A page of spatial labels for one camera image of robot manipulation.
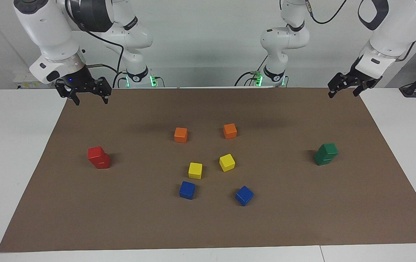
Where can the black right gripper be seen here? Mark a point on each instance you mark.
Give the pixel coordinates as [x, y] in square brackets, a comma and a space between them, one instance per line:
[82, 83]

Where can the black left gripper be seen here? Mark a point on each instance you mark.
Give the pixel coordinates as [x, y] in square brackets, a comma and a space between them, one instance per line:
[353, 78]

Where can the red wooden cube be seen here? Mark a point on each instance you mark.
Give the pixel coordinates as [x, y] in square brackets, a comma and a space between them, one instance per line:
[95, 153]
[103, 163]

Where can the green wooden cube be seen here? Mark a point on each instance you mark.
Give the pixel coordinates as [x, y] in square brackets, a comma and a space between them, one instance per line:
[329, 150]
[321, 161]

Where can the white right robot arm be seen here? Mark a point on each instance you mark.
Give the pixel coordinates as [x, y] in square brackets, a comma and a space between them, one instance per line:
[44, 32]

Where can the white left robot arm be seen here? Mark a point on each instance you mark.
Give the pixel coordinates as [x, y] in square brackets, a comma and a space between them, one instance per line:
[393, 32]

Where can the white power strip box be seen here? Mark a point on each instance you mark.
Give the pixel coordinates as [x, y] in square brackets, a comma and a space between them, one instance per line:
[24, 83]

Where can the orange wooden cube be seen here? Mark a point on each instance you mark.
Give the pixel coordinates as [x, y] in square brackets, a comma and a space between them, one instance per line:
[230, 131]
[180, 135]

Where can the brown table mat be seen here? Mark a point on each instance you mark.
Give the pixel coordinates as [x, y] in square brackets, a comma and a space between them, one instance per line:
[302, 203]

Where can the yellow wooden cube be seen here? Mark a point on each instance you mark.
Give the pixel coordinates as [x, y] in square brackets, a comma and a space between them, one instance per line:
[227, 162]
[195, 170]

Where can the blue wooden cube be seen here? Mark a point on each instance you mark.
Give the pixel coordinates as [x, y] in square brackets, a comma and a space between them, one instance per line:
[187, 190]
[244, 195]

